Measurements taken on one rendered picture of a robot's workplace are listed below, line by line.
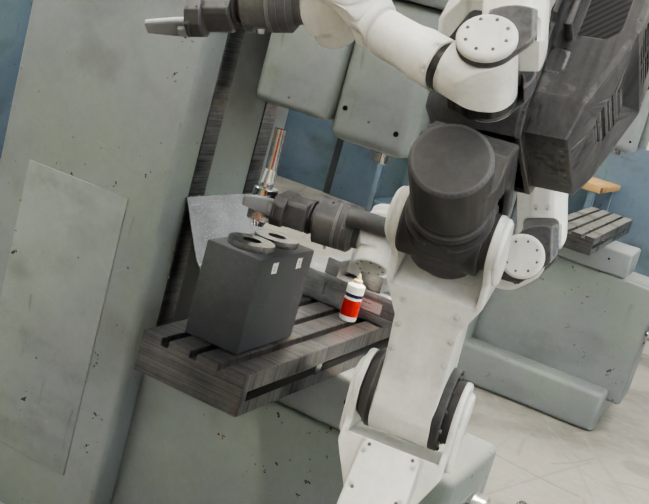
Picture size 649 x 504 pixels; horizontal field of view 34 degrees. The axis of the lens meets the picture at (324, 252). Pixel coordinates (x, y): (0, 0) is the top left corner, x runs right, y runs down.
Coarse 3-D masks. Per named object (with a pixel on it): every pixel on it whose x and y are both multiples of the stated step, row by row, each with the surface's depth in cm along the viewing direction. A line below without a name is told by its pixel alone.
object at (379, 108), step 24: (432, 24) 216; (360, 48) 223; (360, 72) 224; (384, 72) 221; (360, 96) 224; (384, 96) 222; (408, 96) 219; (336, 120) 228; (360, 120) 225; (384, 120) 222; (408, 120) 220; (360, 144) 227; (384, 144) 223; (408, 144) 222
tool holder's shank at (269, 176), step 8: (280, 128) 193; (280, 136) 192; (272, 144) 192; (280, 144) 192; (272, 152) 192; (280, 152) 193; (272, 160) 193; (272, 168) 193; (264, 176) 193; (272, 176) 193; (264, 184) 194; (272, 184) 193
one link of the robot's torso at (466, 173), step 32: (448, 128) 139; (416, 160) 137; (448, 160) 136; (480, 160) 136; (512, 160) 145; (416, 192) 138; (448, 192) 134; (480, 192) 136; (512, 192) 158; (416, 224) 147; (448, 224) 141; (480, 224) 145
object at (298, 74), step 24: (288, 48) 229; (312, 48) 226; (264, 72) 232; (288, 72) 229; (312, 72) 227; (336, 72) 225; (264, 96) 233; (288, 96) 230; (312, 96) 227; (336, 96) 227
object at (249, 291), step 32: (224, 256) 193; (256, 256) 191; (288, 256) 199; (224, 288) 194; (256, 288) 192; (288, 288) 204; (192, 320) 197; (224, 320) 194; (256, 320) 196; (288, 320) 210
